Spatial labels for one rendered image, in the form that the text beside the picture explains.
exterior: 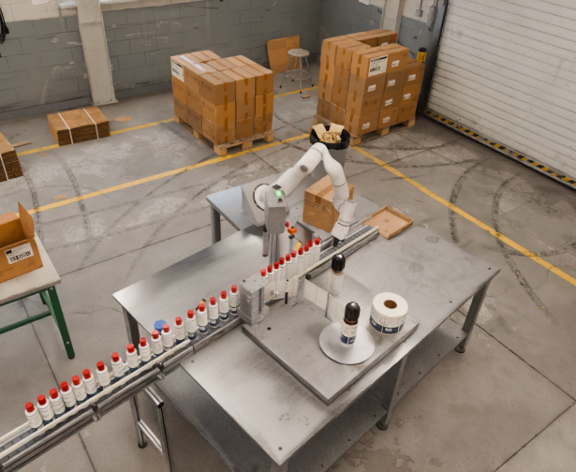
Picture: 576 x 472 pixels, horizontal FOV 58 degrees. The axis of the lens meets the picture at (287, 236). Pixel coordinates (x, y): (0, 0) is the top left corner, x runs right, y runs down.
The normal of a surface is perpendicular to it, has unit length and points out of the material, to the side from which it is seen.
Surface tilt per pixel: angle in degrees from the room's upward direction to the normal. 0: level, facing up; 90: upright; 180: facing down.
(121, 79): 90
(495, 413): 0
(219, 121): 91
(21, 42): 90
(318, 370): 0
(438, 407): 0
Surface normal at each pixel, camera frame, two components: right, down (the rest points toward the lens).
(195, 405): 0.06, -0.80
